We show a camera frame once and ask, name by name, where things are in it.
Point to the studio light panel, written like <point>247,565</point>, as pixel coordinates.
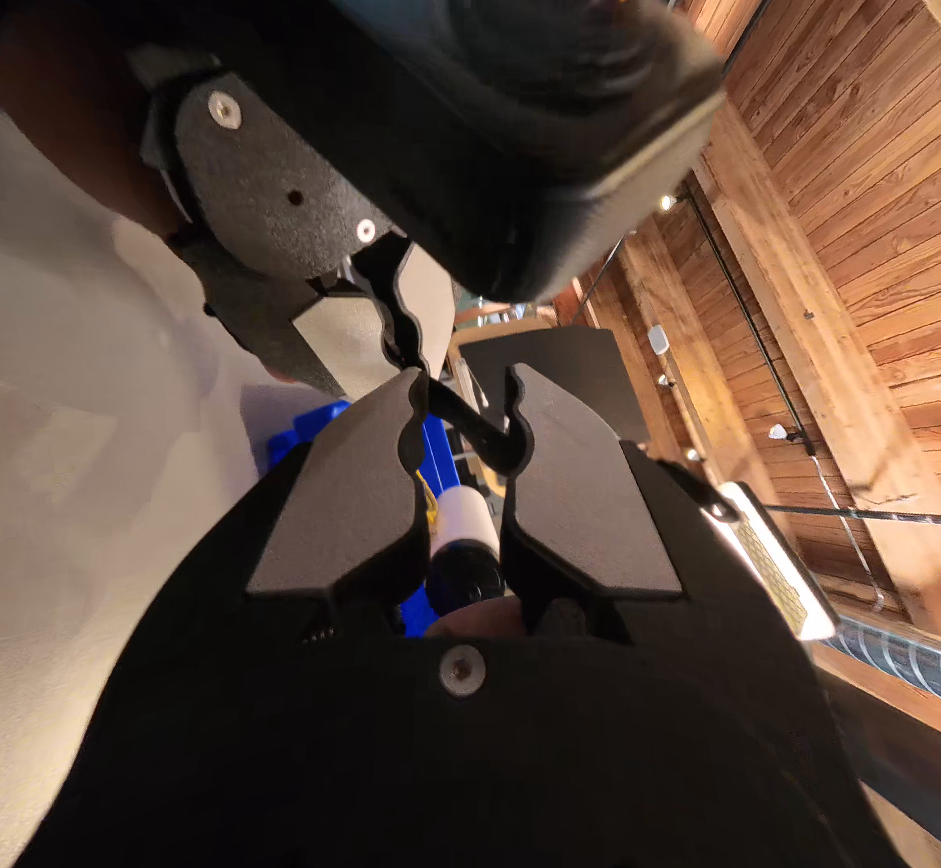
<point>772,566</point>

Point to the white bottle with black cap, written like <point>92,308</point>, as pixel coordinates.
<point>467,515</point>

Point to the person's left hand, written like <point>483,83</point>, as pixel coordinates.
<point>73,96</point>

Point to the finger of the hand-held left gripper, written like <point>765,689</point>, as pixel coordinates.
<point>345,346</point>
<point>434,302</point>

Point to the silver ventilation duct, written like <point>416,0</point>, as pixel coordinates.
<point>889,651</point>

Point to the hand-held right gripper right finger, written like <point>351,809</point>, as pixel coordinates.
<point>588,508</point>

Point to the blue plastic bin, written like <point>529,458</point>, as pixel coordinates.
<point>309,423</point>

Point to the white wall sensor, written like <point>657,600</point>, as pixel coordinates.
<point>659,340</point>

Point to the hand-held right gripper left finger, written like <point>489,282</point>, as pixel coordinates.
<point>345,508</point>

